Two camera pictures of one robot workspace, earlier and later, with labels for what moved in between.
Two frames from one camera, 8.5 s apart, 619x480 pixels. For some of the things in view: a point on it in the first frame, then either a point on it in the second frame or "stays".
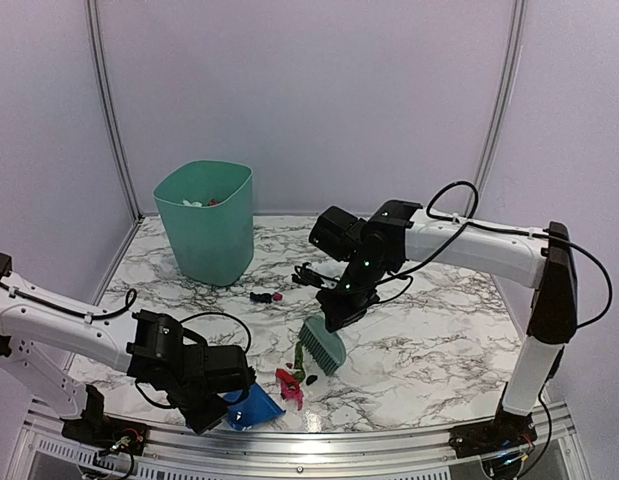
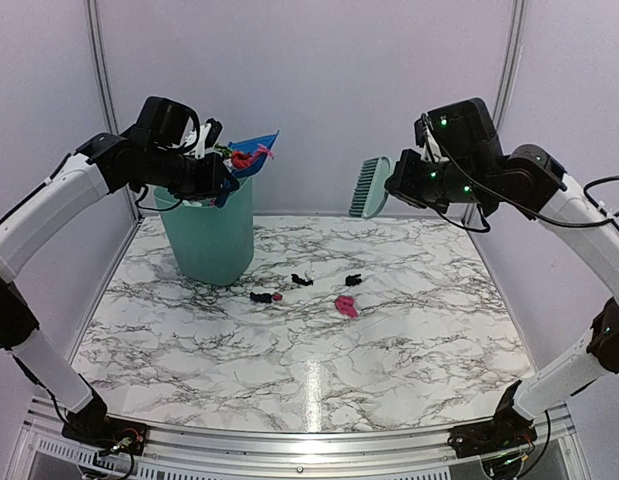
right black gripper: (339, 316) → (403, 183)
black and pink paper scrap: (265, 297) stays
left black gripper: (203, 422) → (209, 184)
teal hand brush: (325, 348) → (370, 195)
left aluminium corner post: (92, 12) stays
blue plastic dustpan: (257, 408) → (246, 145)
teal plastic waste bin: (209, 208) stays
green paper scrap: (298, 363) → (223, 149)
